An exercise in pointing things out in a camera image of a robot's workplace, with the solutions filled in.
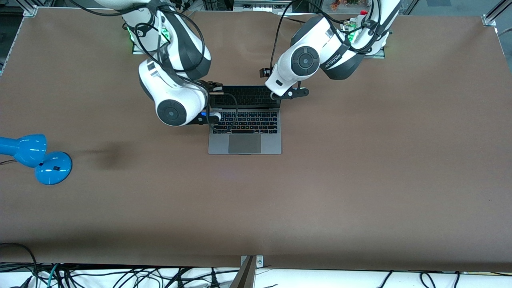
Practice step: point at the dark metal post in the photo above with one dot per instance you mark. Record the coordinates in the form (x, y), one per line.
(244, 278)

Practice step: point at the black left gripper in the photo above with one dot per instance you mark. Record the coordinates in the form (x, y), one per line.
(263, 73)

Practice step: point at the grey laptop with black keyboard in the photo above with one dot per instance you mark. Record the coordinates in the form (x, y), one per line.
(244, 144)

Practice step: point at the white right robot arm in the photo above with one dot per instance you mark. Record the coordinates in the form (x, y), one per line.
(176, 108)

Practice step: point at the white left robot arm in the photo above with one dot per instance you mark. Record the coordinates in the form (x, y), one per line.
(306, 60)

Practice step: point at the aluminium frame profile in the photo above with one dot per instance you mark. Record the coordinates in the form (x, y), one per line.
(491, 18)
(28, 10)

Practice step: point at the grey electronics box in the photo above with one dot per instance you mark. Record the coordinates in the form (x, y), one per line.
(262, 5)

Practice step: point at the blue desk lamp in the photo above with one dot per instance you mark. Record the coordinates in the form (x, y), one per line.
(52, 168)

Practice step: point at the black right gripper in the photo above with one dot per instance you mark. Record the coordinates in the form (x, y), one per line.
(206, 85)

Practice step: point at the silver table edge bracket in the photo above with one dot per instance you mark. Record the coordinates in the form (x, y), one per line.
(259, 262)

